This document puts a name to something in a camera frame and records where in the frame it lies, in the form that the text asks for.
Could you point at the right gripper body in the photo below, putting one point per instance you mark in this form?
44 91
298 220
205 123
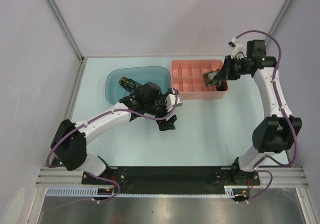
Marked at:
237 68

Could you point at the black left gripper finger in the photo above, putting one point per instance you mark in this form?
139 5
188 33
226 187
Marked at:
165 125
171 121

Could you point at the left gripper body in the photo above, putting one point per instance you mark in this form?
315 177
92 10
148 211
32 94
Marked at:
158 109

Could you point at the orange floral tie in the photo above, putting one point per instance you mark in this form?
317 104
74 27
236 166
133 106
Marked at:
209 80

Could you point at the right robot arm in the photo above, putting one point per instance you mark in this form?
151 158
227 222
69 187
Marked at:
279 129

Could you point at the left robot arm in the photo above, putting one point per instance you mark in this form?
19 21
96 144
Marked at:
71 139

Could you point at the rolled dark tie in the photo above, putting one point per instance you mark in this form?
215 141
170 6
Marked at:
223 86

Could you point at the navy yellow patterned tie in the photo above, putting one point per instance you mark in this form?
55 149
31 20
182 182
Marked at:
130 84

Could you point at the pink compartment organizer tray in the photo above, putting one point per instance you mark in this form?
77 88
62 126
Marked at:
187 78

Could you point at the teal plastic bin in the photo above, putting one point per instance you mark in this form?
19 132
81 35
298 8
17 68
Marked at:
156 74

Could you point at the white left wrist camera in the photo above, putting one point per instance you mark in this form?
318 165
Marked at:
173 99

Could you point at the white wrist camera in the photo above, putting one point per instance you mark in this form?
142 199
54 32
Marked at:
237 48
173 99

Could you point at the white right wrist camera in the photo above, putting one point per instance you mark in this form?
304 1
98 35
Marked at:
237 48

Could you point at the white cable duct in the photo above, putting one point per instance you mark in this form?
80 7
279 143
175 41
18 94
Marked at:
220 191

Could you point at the right corner aluminium post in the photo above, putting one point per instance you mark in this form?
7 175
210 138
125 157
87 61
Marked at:
277 9

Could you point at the corner aluminium post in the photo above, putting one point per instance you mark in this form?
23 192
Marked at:
64 28
277 9

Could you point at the left corner aluminium post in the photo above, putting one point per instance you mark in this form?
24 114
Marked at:
64 28

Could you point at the aluminium frame rail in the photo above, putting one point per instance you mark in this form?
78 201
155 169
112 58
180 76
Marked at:
283 177

